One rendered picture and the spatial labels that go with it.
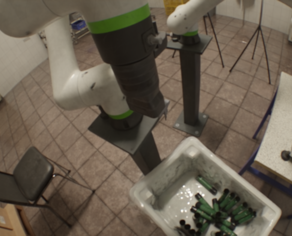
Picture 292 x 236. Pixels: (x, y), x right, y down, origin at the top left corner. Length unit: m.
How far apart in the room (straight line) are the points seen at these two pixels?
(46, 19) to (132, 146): 0.49
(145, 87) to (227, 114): 1.63
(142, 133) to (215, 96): 1.52
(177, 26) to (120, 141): 0.61
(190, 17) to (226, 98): 1.36
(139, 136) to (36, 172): 0.89
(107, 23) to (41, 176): 1.13
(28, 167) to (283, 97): 1.82
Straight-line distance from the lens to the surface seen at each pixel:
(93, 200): 1.66
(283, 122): 0.99
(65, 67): 0.59
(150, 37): 0.23
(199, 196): 0.96
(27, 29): 0.26
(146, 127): 0.63
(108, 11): 0.20
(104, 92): 0.51
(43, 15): 0.24
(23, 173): 1.41
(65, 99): 0.58
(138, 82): 0.26
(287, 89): 1.22
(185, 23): 0.86
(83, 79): 0.54
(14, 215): 2.19
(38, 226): 2.07
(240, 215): 0.94
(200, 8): 0.82
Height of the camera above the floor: 1.43
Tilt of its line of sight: 50 degrees down
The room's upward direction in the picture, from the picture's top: 19 degrees counter-clockwise
